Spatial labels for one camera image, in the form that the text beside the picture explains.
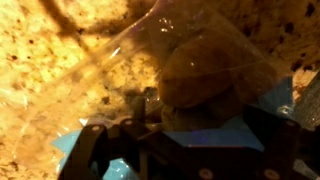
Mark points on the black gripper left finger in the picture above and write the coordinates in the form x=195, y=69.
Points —
x=105, y=151

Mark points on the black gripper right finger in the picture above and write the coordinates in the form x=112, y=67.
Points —
x=290, y=151

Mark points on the brown potato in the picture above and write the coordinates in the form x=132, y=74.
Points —
x=209, y=79

